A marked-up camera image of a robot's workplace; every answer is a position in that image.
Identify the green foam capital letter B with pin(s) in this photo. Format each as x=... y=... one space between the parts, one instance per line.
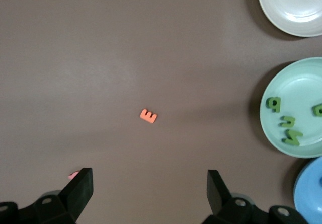
x=316 y=112

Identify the blue plate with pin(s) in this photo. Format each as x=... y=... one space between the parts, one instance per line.
x=309 y=196

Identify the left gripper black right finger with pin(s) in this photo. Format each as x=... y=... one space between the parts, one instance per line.
x=216 y=191

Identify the green foam small letter b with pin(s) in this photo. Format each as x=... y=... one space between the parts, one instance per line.
x=269 y=103

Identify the green foam small letter n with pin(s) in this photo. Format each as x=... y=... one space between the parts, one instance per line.
x=289 y=124

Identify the pink foam letter Q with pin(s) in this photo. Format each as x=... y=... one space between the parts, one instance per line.
x=73 y=175

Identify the orange foam letter E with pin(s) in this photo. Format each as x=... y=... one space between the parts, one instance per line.
x=147 y=115

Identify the green plate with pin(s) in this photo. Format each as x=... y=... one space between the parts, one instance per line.
x=304 y=88

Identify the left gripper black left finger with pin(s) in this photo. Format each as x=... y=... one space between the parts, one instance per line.
x=80 y=191

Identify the brown paper table cover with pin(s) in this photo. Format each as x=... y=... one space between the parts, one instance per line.
x=125 y=45

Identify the green foam capital letter N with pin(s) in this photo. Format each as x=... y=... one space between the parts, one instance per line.
x=291 y=139

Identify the beige plate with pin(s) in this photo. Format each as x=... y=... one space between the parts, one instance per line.
x=289 y=2

